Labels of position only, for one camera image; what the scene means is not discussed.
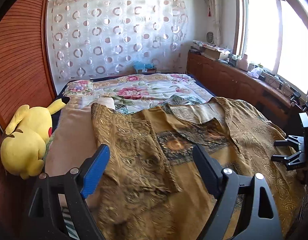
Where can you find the green leaf bed sheet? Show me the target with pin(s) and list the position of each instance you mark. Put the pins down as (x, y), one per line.
(128, 106)

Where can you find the brown patterned shirt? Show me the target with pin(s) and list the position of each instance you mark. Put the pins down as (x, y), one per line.
(151, 188)

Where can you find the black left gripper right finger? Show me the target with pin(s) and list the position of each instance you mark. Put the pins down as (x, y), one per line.
(258, 219)

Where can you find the cardboard box on cabinet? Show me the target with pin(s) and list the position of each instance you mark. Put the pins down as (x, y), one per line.
(216, 54)

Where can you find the floral quilt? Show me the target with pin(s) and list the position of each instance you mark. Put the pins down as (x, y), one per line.
(138, 86)

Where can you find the wooden side cabinet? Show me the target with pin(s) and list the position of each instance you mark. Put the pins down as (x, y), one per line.
(229, 82)

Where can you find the yellow Pikachu plush toy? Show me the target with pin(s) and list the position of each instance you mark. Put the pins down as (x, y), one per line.
(26, 137)

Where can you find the blue item at headboard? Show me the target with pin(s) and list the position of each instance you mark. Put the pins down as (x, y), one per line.
(144, 68)

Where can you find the small round fan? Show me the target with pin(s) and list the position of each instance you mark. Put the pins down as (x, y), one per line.
(210, 37)

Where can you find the folded beige blanket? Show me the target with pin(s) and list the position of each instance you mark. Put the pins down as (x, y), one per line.
(73, 141)

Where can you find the window with wooden frame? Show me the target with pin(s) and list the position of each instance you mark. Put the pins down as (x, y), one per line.
(274, 35)

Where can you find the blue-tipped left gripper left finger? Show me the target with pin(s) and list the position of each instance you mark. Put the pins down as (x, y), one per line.
(45, 219)

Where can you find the sheer circle-patterned curtain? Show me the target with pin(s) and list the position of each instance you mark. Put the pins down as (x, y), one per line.
(100, 38)

